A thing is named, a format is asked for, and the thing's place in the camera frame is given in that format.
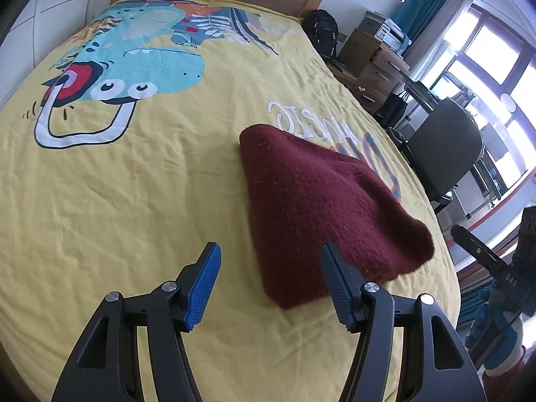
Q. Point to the wooden drawer cabinet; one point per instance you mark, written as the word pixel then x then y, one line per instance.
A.
pixel 377 71

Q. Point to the yellow printed bedspread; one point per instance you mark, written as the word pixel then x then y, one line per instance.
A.
pixel 125 197

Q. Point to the black bag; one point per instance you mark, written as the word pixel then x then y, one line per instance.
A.
pixel 393 111

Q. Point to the dark office chair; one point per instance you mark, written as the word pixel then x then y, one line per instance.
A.
pixel 444 142

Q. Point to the dark red knit sweater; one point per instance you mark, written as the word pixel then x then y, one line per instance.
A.
pixel 318 217

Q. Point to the brown framed window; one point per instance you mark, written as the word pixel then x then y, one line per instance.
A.
pixel 490 50

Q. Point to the white printer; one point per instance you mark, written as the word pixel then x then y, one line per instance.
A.
pixel 389 33

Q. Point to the long teal curtain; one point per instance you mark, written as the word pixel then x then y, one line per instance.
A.
pixel 427 12

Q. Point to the blue and white soft item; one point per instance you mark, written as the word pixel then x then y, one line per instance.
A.
pixel 500 339

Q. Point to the white round lamp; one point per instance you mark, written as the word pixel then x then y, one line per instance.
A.
pixel 508 102

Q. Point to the black backpack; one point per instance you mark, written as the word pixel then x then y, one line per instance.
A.
pixel 320 31

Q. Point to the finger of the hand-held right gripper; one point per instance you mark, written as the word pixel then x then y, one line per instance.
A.
pixel 485 257

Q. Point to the white wardrobe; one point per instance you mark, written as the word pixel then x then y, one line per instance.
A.
pixel 50 4

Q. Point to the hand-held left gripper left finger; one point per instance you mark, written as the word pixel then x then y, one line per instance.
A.
pixel 203 289

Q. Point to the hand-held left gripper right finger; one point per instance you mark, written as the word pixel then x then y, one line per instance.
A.
pixel 341 289

